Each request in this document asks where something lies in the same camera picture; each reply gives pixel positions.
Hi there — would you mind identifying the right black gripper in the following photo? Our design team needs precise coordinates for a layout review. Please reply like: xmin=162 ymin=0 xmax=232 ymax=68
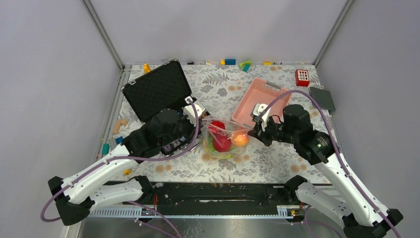
xmin=248 ymin=115 xmax=299 ymax=146

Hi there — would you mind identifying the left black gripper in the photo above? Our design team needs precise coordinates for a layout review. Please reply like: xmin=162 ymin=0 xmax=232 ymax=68
xmin=160 ymin=107 xmax=204 ymax=148

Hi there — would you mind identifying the orange toy peach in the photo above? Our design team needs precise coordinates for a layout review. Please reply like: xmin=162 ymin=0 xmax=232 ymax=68
xmin=230 ymin=131 xmax=250 ymax=147

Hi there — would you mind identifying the yellow toy banana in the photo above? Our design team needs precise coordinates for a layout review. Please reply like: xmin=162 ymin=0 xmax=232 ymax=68
xmin=202 ymin=140 xmax=243 ymax=159

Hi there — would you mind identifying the clear zip top bag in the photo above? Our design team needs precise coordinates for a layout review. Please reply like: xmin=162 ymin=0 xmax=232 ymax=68
xmin=202 ymin=118 xmax=250 ymax=159

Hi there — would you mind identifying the red toy apple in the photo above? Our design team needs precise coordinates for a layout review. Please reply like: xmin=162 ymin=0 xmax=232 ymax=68
xmin=212 ymin=134 xmax=232 ymax=152

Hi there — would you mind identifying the red toy pepper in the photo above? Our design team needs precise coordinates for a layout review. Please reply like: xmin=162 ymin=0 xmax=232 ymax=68
xmin=208 ymin=120 xmax=226 ymax=135

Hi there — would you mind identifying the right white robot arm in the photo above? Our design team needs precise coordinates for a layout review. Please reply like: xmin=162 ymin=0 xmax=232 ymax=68
xmin=248 ymin=104 xmax=403 ymax=238

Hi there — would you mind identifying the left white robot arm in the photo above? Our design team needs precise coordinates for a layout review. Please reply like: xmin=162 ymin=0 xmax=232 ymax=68
xmin=40 ymin=136 xmax=160 ymax=226

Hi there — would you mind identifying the black poker chip case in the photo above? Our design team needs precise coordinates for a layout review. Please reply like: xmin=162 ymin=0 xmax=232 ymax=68
xmin=121 ymin=59 xmax=210 ymax=157

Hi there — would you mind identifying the pink plastic basket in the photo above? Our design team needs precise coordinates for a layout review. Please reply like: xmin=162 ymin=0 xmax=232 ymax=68
xmin=231 ymin=78 xmax=288 ymax=128

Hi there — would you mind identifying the blue toy brick left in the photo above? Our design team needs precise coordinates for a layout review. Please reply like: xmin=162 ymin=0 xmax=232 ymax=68
xmin=115 ymin=136 xmax=124 ymax=145

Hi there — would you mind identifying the blue toy brick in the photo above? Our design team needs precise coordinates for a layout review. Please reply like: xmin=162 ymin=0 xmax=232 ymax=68
xmin=115 ymin=136 xmax=124 ymax=145
xmin=224 ymin=59 xmax=236 ymax=65

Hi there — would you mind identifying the tan toy piece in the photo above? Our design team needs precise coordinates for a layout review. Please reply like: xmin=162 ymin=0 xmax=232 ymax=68
xmin=111 ymin=119 xmax=128 ymax=134

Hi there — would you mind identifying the yellow toy brick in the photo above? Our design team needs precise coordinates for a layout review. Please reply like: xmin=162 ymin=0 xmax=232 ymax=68
xmin=143 ymin=63 xmax=152 ymax=74

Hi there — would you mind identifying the teal toy brick left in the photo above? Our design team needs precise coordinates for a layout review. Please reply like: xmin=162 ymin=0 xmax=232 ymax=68
xmin=101 ymin=143 xmax=109 ymax=156

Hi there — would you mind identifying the red toy window block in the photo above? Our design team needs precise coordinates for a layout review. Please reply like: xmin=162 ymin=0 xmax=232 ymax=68
xmin=295 ymin=69 xmax=310 ymax=87

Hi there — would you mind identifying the grey building baseplate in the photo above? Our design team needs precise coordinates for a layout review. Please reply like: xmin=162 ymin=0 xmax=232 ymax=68
xmin=309 ymin=87 xmax=336 ymax=113

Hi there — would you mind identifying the green teal toy block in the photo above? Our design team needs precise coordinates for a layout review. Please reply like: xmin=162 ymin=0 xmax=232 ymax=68
xmin=238 ymin=60 xmax=252 ymax=72

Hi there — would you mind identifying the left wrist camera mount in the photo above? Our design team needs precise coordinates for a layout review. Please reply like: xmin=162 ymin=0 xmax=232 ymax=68
xmin=182 ymin=96 xmax=207 ymax=126

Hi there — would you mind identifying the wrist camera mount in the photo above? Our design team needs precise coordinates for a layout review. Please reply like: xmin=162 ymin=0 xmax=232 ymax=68
xmin=251 ymin=103 xmax=270 ymax=123
xmin=182 ymin=96 xmax=207 ymax=126

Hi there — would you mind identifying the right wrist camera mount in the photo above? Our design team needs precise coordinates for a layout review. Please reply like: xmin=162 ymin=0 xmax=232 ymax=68
xmin=251 ymin=103 xmax=270 ymax=123

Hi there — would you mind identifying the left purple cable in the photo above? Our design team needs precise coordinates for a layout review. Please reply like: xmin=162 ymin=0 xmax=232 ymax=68
xmin=40 ymin=98 xmax=201 ymax=223

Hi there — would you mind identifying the purple cable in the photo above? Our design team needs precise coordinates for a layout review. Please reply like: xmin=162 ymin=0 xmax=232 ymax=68
xmin=257 ymin=89 xmax=403 ymax=238
xmin=40 ymin=98 xmax=201 ymax=223

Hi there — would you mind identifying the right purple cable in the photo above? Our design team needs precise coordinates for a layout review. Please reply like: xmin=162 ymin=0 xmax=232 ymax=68
xmin=257 ymin=89 xmax=403 ymax=238

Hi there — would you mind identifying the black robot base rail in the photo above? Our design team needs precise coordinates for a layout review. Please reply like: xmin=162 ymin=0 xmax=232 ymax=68
xmin=132 ymin=176 xmax=304 ymax=216

